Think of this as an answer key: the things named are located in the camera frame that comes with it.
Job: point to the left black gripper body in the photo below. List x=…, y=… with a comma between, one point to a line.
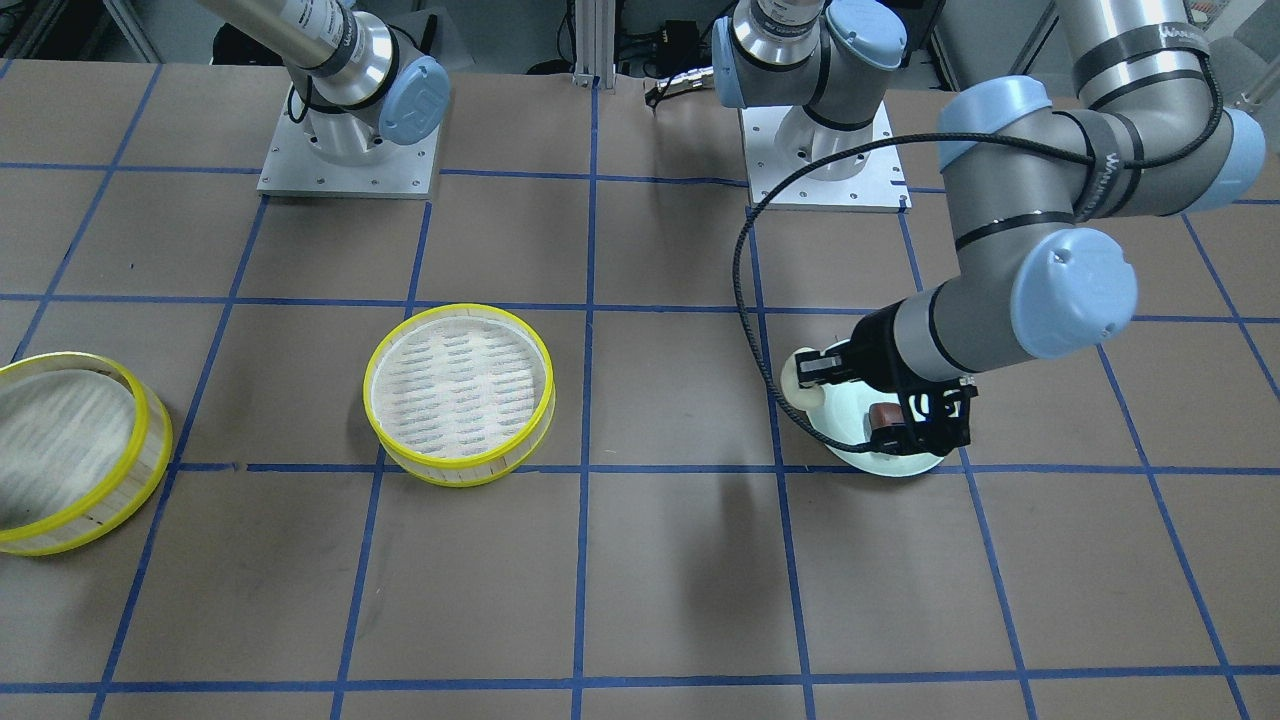
x=872, y=354

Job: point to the brown steamed bun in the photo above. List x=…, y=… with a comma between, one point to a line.
x=885, y=415

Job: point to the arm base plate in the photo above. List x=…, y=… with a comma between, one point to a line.
x=779, y=141
x=315, y=155

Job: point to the aluminium frame post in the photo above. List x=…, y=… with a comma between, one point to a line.
x=594, y=33

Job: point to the white steamed bun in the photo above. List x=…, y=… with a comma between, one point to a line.
x=806, y=399

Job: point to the light green plate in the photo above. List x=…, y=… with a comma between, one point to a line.
x=895, y=452

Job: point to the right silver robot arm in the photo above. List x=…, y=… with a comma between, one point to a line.
x=360, y=86

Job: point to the yellow rimmed steamer basket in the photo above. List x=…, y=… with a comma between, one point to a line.
x=84, y=443

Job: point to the yellow steamer basket with cloth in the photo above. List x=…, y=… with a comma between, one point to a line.
x=460, y=395

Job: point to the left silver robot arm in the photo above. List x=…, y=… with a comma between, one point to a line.
x=1152, y=137

